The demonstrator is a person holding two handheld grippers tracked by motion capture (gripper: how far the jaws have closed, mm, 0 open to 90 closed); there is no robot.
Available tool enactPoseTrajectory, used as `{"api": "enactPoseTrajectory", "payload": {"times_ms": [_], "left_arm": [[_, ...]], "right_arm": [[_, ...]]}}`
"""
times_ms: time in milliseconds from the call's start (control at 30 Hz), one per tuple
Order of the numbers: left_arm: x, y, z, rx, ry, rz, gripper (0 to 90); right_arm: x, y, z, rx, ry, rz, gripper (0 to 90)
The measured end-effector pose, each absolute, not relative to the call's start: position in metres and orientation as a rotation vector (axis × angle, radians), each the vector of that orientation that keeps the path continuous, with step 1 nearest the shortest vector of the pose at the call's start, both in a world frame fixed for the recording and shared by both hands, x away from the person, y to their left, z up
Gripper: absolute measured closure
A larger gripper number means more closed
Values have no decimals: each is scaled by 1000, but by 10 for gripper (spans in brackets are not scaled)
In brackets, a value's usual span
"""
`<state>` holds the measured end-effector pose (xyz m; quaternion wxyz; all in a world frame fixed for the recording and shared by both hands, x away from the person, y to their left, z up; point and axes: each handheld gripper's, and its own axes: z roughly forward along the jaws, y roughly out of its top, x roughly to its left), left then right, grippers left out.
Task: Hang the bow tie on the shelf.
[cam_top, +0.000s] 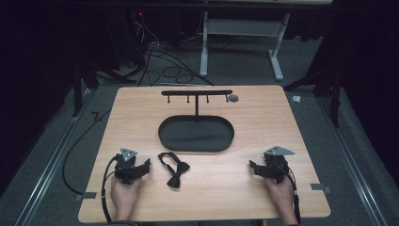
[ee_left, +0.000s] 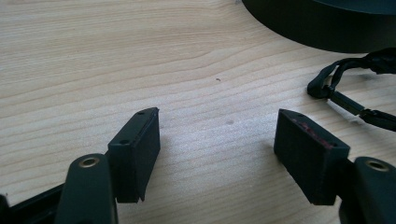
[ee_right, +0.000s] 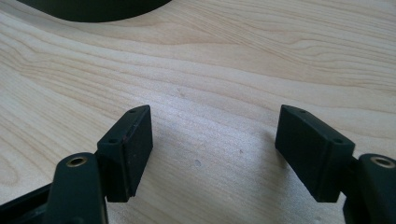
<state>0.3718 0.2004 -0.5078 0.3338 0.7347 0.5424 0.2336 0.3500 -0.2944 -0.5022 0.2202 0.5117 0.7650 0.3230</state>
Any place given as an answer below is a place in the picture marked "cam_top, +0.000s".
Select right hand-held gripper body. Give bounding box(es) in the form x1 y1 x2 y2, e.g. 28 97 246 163
263 145 295 185

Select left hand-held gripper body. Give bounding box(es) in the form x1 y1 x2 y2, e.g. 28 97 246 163
114 147 146 186

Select black bow tie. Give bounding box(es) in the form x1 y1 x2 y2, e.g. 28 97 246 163
157 152 191 189

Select black hook rack with tray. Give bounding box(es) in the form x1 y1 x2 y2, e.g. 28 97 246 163
157 89 235 153

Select person's left hand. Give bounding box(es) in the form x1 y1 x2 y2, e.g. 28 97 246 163
109 176 143 222

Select person's right hand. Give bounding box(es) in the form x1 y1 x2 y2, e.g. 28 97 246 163
263 175 299 225

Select grey tape piece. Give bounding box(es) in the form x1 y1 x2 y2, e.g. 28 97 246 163
74 191 98 202
310 183 332 195

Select black metal stand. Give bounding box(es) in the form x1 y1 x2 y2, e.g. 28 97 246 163
283 67 343 129
72 58 137 118

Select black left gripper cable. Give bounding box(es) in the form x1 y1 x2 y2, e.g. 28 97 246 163
100 153 122 224

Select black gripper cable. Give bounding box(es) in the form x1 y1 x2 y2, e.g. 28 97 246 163
100 153 122 224
280 165 302 225

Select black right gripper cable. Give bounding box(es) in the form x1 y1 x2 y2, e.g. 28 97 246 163
280 165 302 225

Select black floor cable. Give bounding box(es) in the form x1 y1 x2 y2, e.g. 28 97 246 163
61 108 113 196

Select metal floor rail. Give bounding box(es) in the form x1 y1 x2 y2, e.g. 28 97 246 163
13 88 94 226
315 93 391 226

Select bundle of floor cables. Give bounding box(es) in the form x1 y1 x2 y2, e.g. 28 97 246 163
127 12 215 88

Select white metal desk frame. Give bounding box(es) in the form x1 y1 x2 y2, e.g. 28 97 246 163
199 11 292 82

